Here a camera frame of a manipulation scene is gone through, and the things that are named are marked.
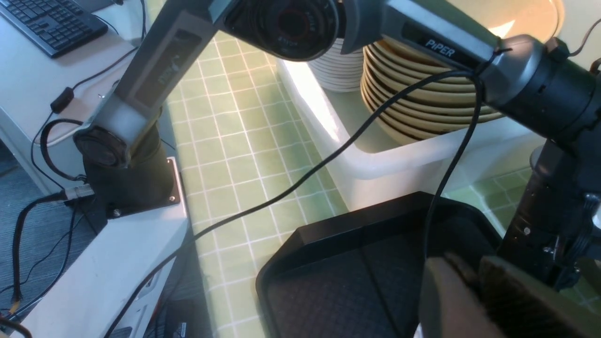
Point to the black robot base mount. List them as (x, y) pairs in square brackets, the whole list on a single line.
[(147, 182)]

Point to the stack of white plates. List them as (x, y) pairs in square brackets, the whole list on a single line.
[(337, 72)]

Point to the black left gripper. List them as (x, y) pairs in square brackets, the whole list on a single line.
[(551, 230)]

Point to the black computer keyboard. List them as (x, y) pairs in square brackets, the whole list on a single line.
[(56, 27)]

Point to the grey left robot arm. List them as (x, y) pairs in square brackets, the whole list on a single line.
[(533, 83)]

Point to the white office desk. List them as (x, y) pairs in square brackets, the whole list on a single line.
[(30, 81)]

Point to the large white plastic tub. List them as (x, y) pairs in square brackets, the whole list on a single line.
[(375, 168)]

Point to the green checked tablecloth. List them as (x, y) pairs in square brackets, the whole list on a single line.
[(240, 141)]

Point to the black plastic serving tray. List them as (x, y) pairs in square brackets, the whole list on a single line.
[(359, 274)]

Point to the stack of tan bowls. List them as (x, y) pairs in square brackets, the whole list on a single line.
[(445, 106)]

